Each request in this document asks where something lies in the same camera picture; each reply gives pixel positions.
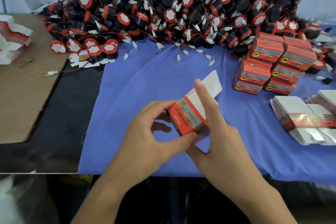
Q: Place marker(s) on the person's right hand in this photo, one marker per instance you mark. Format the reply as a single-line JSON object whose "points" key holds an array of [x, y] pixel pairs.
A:
{"points": [[225, 158]]}

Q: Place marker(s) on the rubber band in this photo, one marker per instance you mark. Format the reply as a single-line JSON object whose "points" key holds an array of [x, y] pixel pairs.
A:
{"points": [[26, 61]]}

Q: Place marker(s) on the person's left forearm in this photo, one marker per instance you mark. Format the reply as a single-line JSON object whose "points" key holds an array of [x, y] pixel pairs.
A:
{"points": [[99, 203]]}

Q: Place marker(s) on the brown cardboard sheet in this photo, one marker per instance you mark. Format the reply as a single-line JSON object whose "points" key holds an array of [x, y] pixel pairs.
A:
{"points": [[23, 95]]}

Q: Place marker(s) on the pile of black red buzzers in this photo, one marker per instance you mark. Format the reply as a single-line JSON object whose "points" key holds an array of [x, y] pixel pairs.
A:
{"points": [[178, 6]]}

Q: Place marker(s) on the stack of paper boxes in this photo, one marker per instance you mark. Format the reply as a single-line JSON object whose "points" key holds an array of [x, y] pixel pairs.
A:
{"points": [[13, 37], [304, 119]]}

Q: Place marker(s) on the blue cloth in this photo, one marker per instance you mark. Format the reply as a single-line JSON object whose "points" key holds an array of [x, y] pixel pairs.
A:
{"points": [[126, 90]]}

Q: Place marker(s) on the person's left hand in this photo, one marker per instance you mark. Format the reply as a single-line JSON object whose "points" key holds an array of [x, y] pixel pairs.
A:
{"points": [[141, 150]]}

